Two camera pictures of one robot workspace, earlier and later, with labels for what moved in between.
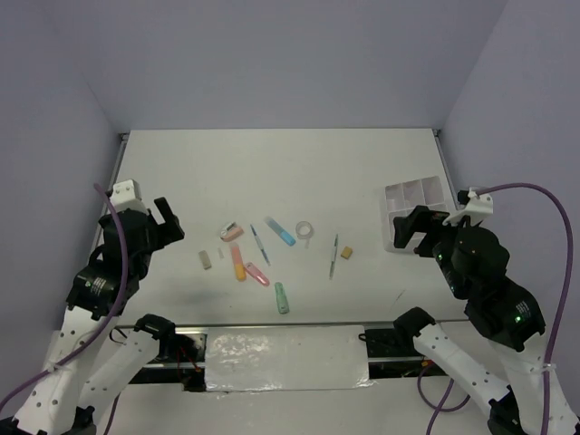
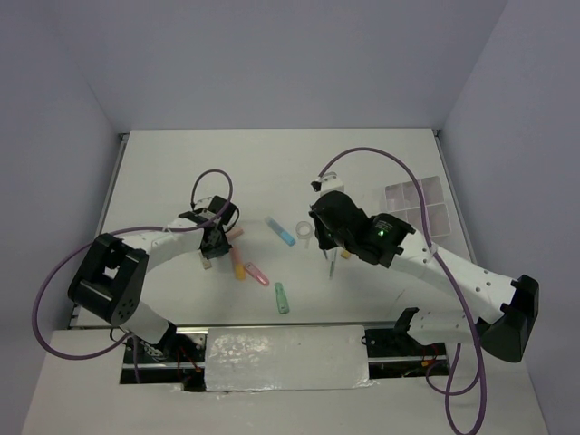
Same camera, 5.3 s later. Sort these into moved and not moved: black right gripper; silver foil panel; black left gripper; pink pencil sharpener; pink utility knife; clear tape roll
Moved: black left gripper; black right gripper
Not moved: pink utility knife; pink pencil sharpener; silver foil panel; clear tape roll
